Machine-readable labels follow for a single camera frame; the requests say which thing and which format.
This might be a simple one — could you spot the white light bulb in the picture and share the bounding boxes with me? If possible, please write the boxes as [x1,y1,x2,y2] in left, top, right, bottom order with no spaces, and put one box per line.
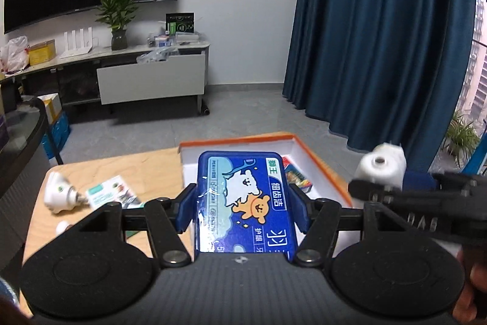
[43,173,90,214]

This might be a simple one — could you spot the white plastic bag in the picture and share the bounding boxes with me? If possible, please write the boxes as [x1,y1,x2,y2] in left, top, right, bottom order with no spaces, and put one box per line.
[0,36,30,75]

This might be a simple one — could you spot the yellow cardboard box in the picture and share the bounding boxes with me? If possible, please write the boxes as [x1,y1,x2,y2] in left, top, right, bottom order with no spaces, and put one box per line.
[28,40,57,66]

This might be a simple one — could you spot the clear plastic bag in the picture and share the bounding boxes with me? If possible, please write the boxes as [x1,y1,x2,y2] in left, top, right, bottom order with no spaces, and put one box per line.
[136,47,178,64]

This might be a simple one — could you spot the potted plant by window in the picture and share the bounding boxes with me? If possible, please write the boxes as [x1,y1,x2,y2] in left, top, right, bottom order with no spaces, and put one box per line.
[442,111,483,168]

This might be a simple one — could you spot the dark round table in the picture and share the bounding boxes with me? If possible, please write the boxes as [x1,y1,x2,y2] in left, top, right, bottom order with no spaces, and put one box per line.
[0,95,51,274]

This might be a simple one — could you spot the pile of small boxes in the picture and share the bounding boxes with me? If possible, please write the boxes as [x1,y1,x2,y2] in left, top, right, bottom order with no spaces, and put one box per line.
[146,31,201,48]

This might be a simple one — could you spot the adhesive bandage box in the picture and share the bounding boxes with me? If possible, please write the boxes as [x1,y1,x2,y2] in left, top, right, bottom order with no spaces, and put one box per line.
[85,175,142,212]

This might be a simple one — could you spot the person's right hand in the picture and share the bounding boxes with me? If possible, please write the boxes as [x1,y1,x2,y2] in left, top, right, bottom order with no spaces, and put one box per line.
[453,245,487,323]

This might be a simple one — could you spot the white router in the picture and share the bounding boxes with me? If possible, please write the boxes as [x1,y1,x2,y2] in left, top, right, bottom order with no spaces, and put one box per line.
[61,27,94,58]

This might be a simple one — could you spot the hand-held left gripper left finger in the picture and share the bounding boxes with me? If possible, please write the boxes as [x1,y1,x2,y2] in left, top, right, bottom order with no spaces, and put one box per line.
[78,184,197,268]

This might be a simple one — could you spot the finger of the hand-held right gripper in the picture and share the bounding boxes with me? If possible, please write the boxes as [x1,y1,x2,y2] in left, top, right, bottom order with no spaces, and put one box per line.
[404,172,487,198]
[348,179,432,220]

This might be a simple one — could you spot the blue floss pick box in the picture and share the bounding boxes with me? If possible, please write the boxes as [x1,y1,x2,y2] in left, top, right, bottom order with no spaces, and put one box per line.
[194,151,298,254]

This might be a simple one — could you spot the blue plastic bag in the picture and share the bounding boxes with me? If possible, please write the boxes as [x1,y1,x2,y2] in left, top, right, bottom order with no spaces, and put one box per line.
[41,112,72,160]

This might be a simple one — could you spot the potted green plant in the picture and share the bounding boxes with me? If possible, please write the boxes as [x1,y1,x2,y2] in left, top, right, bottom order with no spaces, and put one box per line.
[94,0,148,51]

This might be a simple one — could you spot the orange-edged cardboard box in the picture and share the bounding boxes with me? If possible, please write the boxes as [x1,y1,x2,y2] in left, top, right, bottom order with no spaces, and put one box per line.
[179,132,354,246]

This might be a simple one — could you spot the green and black box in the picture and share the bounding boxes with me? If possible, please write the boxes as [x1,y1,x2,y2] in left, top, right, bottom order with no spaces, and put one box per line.
[165,12,197,37]

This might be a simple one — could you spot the colourful small box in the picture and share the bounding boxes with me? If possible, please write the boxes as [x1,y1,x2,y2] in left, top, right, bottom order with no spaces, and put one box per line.
[282,155,316,195]

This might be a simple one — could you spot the dark blue curtain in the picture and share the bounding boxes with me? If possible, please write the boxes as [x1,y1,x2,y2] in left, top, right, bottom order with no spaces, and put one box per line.
[282,0,477,173]

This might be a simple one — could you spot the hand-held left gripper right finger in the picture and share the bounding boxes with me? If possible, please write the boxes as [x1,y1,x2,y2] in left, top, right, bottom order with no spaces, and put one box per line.
[291,184,405,268]

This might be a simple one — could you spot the long television cabinet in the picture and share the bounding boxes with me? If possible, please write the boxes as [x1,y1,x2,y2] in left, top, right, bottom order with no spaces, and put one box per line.
[0,32,211,117]

